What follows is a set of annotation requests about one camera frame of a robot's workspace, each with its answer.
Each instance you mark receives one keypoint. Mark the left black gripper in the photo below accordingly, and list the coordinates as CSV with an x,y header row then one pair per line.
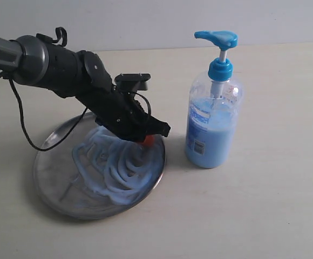
x,y
124,117

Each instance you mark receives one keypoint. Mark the blue soap smear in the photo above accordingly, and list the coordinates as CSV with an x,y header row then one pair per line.
x,y
117,169

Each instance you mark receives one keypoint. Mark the blue pump lotion bottle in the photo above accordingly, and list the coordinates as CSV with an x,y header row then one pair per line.
x,y
215,99

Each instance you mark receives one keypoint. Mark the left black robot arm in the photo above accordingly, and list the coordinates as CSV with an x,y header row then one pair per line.
x,y
43,62

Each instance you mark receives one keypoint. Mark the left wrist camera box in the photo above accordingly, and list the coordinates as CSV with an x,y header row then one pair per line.
x,y
132,82

